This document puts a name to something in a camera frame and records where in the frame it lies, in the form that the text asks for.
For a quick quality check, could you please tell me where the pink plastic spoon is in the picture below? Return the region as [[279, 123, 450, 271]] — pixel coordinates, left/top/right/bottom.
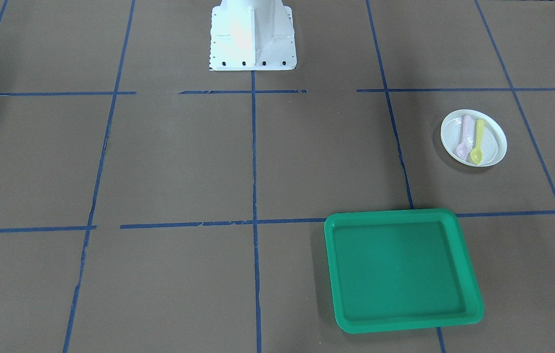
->
[[455, 115, 474, 161]]

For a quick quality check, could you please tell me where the yellow plastic spoon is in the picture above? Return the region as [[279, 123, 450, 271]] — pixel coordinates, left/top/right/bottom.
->
[[469, 119, 485, 165]]

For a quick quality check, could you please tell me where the white oval plate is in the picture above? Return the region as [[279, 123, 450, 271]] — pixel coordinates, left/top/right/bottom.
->
[[440, 109, 507, 168]]

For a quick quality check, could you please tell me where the green plastic tray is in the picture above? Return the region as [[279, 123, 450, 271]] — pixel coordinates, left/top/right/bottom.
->
[[324, 208, 484, 334]]

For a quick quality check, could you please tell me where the white pedestal column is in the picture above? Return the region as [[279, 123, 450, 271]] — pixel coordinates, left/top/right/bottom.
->
[[208, 0, 298, 71]]

